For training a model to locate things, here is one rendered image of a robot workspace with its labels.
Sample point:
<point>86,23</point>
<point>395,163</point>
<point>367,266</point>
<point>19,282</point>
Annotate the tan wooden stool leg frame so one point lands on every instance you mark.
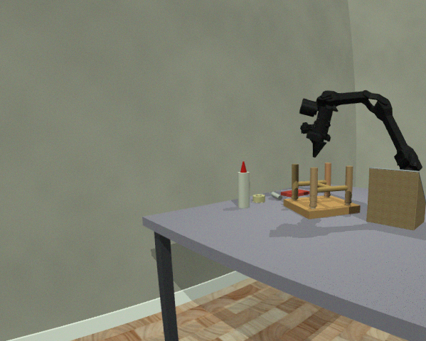
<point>321,186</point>

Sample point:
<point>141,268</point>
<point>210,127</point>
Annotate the red flat rectangular block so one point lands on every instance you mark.
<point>289,193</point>

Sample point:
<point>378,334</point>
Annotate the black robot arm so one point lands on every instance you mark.
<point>406,159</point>

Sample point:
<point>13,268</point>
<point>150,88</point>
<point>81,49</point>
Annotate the white bottle with red cone cap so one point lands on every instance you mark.
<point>243,188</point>

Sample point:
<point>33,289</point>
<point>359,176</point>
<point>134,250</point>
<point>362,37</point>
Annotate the beige ring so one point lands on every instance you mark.
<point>258,198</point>

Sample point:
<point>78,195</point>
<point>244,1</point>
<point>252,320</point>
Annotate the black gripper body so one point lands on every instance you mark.
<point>322,128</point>

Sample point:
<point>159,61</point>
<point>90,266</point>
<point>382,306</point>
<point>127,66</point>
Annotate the tan wooden stool seat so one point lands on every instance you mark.
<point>326,207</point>

